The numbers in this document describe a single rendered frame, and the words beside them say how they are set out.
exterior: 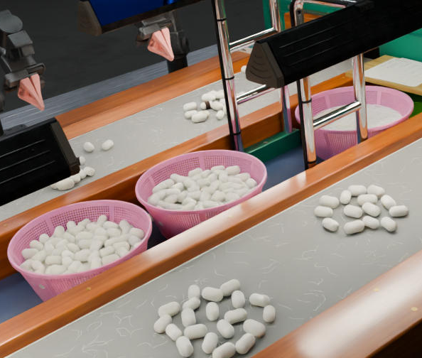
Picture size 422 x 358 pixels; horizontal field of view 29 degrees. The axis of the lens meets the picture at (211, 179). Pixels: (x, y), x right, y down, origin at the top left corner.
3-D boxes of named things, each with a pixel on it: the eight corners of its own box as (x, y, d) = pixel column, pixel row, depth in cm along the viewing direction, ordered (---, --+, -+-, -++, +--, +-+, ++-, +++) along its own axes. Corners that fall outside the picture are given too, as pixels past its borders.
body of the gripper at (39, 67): (47, 67, 190) (31, 44, 192) (7, 81, 185) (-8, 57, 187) (43, 84, 195) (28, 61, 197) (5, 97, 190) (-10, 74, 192)
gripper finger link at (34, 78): (53, 97, 186) (34, 67, 189) (25, 107, 183) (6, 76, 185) (50, 114, 192) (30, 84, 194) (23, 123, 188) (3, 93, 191)
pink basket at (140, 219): (-4, 282, 155) (-16, 240, 151) (114, 226, 169) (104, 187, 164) (61, 341, 136) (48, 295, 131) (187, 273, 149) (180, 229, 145)
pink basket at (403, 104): (293, 173, 179) (290, 134, 175) (303, 125, 202) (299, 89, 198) (417, 167, 173) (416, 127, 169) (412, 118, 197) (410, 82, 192)
